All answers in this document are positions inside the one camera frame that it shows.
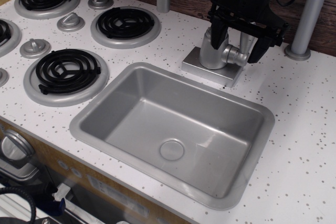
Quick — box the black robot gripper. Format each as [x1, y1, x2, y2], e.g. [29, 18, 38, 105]
[208, 0, 289, 63]

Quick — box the silver faucet lever handle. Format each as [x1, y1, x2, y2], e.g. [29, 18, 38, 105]
[222, 33, 256, 67]

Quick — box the silver toy faucet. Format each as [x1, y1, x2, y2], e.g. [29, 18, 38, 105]
[156, 0, 243, 88]

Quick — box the grey support pole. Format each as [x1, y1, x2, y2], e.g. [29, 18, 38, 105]
[285, 0, 324, 61]

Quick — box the grey plastic sink basin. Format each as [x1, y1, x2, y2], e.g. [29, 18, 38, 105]
[69, 62, 275, 210]

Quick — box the black coil burner back right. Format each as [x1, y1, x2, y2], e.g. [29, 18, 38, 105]
[90, 6, 161, 49]

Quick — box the black coil burner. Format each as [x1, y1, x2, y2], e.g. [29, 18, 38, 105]
[24, 49, 109, 107]
[1, 19, 22, 57]
[90, 6, 161, 49]
[14, 0, 80, 20]

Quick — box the silver stove knob top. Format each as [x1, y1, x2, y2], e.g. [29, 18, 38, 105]
[88, 0, 114, 10]

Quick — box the silver stove knob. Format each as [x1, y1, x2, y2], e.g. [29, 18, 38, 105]
[19, 39, 51, 59]
[88, 0, 114, 10]
[57, 12, 85, 32]

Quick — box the silver stove knob middle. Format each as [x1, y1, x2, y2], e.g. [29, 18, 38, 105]
[57, 12, 85, 32]

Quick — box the black coil burner front right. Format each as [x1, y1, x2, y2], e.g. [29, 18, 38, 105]
[24, 49, 109, 107]

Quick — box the black coil burner back left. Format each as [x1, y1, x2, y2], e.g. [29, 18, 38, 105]
[14, 0, 80, 20]

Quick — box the silver stove knob lower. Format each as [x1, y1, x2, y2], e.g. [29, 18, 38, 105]
[19, 39, 51, 59]

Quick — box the black coil burner front left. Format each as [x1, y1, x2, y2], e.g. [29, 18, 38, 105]
[1, 19, 22, 57]

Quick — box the silver stove knob edge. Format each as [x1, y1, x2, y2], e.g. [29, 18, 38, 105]
[0, 68, 9, 87]

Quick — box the silver round oven dial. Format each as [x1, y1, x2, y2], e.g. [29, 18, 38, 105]
[1, 130, 35, 168]

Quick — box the blue clamp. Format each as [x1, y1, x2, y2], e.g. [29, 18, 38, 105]
[37, 183, 66, 216]

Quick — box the black cable lower left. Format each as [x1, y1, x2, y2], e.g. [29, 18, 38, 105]
[0, 186, 37, 222]

